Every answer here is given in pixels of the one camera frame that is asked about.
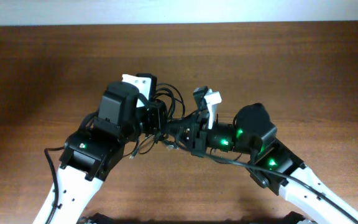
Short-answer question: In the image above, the thin black usb cable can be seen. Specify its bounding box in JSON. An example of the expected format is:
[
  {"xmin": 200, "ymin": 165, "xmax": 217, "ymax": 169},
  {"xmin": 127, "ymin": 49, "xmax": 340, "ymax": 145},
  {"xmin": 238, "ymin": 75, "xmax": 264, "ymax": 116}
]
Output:
[{"xmin": 129, "ymin": 90, "xmax": 180, "ymax": 160}]

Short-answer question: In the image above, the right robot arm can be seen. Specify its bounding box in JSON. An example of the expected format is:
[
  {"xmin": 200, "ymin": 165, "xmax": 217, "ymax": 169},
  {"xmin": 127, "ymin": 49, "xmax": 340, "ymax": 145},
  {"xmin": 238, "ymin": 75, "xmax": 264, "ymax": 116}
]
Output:
[{"xmin": 164, "ymin": 103, "xmax": 358, "ymax": 223}]

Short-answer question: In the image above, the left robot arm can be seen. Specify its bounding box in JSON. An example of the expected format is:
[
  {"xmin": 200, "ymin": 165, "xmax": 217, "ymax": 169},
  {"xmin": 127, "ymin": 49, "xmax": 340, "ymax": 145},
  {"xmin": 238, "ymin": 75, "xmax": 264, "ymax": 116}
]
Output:
[{"xmin": 34, "ymin": 75, "xmax": 166, "ymax": 223}]

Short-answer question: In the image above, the thick black usb cable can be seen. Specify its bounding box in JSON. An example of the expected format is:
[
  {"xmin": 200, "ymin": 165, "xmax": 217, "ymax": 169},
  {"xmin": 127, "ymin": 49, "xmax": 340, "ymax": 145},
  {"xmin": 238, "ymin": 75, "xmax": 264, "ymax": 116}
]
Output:
[{"xmin": 147, "ymin": 82, "xmax": 198, "ymax": 151}]

